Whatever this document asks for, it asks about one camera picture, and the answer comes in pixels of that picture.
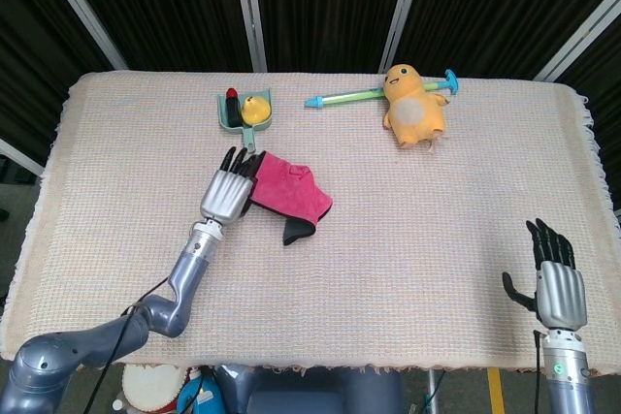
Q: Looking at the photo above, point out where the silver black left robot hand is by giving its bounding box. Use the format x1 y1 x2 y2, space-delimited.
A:
200 145 267 227

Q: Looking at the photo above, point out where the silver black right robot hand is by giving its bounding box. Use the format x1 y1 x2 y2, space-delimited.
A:
502 218 589 329

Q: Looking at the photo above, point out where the pink and grey cloth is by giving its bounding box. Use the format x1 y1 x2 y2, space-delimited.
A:
246 151 335 246

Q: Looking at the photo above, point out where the teal toy dustpan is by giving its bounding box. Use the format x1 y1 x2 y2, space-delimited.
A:
216 86 274 154

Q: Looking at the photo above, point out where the black lipstick red cap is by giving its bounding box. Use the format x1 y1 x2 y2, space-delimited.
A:
225 87 243 127

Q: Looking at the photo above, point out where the yellow toy pear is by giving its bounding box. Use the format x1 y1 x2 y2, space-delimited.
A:
241 95 273 126

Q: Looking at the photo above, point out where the green toy syringe blue tip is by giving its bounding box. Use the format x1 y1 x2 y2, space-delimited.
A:
304 68 460 109

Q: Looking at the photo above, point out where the metal table leg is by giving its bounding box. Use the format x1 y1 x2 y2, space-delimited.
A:
425 368 441 414

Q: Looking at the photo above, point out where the beige woven tablecloth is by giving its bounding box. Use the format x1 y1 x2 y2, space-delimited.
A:
0 70 607 376

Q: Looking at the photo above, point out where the dark pleated curtain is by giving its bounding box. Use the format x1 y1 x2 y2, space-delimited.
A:
0 0 621 182

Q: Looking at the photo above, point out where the blue plastic object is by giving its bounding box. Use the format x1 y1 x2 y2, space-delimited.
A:
177 367 224 414

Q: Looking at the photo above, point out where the yellow plush toy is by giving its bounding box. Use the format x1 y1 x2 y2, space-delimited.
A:
382 63 448 149

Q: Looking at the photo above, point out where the white round object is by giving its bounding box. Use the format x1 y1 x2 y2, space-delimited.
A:
120 364 188 413

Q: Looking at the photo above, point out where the blue-grey robot torso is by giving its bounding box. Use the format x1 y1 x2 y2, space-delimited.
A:
212 364 404 414

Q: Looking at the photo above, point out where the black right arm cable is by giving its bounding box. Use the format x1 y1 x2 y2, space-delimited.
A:
532 330 543 414

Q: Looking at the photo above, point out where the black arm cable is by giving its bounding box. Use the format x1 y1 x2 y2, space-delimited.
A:
91 276 171 414
532 330 543 414

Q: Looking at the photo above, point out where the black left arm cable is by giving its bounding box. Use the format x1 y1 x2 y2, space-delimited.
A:
91 276 171 414

